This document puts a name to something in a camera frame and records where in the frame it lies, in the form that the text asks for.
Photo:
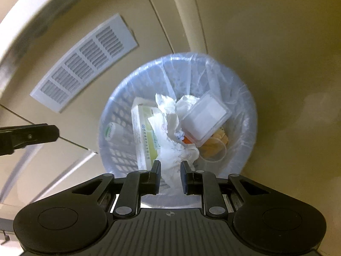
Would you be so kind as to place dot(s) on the white green medicine box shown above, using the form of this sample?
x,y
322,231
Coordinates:
x,y
146,143

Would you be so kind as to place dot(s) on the blue lined trash bin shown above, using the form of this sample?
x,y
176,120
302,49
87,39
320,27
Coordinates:
x,y
176,75

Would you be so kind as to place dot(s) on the white pill bottle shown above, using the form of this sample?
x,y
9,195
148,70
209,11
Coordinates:
x,y
114,133

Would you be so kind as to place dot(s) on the grey cabinet vent grille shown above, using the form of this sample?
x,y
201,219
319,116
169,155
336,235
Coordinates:
x,y
83,63

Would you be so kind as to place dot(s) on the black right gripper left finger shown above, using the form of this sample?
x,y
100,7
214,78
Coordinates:
x,y
136,185

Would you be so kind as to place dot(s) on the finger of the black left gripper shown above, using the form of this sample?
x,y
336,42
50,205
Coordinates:
x,y
17,137

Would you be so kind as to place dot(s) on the white paper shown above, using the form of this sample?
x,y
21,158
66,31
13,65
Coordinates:
x,y
168,131

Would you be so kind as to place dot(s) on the clear toothpick box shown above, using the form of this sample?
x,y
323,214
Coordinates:
x,y
205,118

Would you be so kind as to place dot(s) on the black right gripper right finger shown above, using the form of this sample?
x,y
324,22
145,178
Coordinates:
x,y
205,184

